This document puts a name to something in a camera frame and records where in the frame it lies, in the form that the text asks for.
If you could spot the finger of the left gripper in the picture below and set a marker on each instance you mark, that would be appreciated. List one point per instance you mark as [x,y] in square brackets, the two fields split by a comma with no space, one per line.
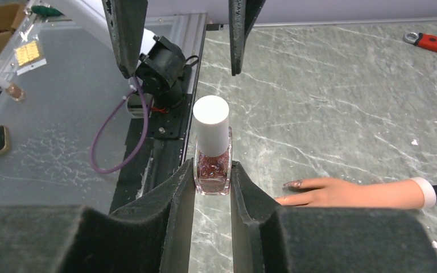
[242,17]
[126,23]

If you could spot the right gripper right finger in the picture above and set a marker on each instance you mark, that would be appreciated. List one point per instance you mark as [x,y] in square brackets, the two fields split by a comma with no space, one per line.
[268,237]

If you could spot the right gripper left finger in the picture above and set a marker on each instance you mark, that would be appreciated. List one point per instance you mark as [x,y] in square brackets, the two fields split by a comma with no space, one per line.
[150,234]

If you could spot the glitter nail polish bottle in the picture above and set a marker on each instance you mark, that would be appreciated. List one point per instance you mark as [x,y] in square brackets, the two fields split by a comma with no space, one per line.
[213,155]

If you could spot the yellow nail tips sheet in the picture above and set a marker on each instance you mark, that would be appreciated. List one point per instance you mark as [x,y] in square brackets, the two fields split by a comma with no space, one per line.
[29,56]

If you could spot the spare nail polish bottle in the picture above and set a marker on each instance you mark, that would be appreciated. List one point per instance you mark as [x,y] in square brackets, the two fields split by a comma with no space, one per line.
[12,89]

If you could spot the mannequin practice hand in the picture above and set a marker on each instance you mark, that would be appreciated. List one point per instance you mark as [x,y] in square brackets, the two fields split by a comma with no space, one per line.
[412,193]

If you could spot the red adjustable wrench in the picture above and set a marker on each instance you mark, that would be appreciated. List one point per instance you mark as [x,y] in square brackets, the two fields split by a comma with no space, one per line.
[421,40]

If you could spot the black base frame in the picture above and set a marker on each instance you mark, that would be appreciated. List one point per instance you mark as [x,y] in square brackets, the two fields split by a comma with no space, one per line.
[167,76]

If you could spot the green handled screwdriver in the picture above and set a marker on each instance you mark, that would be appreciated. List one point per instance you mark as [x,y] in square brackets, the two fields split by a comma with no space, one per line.
[45,11]

